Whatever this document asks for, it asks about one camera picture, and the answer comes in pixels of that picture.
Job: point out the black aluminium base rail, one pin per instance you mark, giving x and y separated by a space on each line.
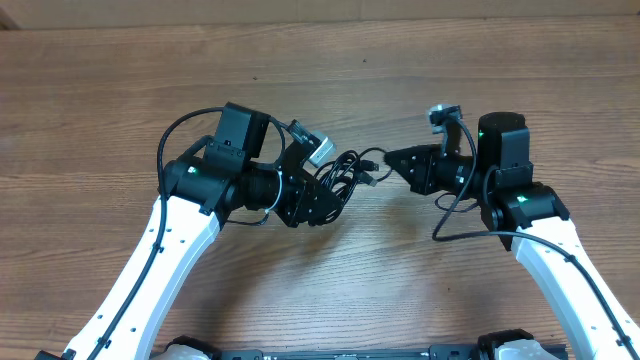
508 344

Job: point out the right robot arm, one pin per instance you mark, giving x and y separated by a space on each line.
528 217

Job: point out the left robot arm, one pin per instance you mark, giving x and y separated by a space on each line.
252 161

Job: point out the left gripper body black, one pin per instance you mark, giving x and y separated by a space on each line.
292 197

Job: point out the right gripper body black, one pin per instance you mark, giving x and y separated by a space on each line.
451 172

